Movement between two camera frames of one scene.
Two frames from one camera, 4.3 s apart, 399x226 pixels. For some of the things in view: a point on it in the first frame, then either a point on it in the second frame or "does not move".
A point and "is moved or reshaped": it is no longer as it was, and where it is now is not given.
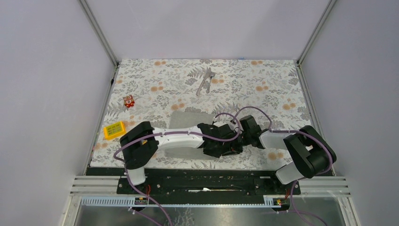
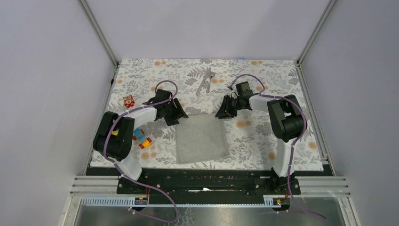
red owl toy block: x=129 y=101 does not move
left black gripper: x=216 y=153 → x=178 y=113
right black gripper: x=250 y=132 → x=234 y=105
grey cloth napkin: x=179 y=119 is moved or reshaped
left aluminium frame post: x=99 y=36 does not move
